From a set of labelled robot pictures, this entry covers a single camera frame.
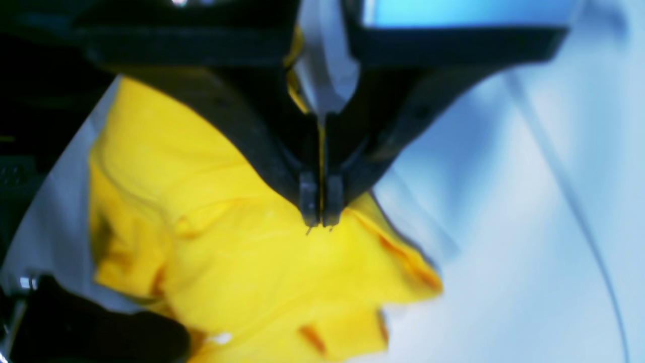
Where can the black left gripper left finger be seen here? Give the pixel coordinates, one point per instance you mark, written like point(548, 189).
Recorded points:
point(253, 109)

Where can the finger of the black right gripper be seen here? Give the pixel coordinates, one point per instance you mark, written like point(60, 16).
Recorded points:
point(50, 324)

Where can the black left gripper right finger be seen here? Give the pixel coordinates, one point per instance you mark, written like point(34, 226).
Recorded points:
point(390, 108)

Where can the yellow t-shirt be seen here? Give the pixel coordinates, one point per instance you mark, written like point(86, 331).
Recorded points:
point(181, 223)

